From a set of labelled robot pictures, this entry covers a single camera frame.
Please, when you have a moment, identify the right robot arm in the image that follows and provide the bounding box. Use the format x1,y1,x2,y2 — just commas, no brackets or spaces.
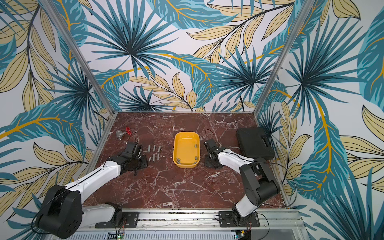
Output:
204,139,280,222

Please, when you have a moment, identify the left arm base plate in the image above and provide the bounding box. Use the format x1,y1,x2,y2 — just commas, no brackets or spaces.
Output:
95,212,139,229

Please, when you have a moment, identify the yellow plastic storage box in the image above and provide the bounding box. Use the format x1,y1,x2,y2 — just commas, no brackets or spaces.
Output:
173,132,201,168

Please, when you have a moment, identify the black plastic tool case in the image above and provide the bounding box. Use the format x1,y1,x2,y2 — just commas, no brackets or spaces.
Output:
236,127,275,161

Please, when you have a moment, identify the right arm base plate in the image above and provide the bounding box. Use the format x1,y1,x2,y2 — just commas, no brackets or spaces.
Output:
218,210,260,228

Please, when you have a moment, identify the metal valve red handle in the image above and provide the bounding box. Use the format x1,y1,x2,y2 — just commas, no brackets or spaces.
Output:
116,127,132,141

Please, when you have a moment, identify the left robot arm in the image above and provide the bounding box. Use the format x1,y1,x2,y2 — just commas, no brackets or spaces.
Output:
31,142,148,239

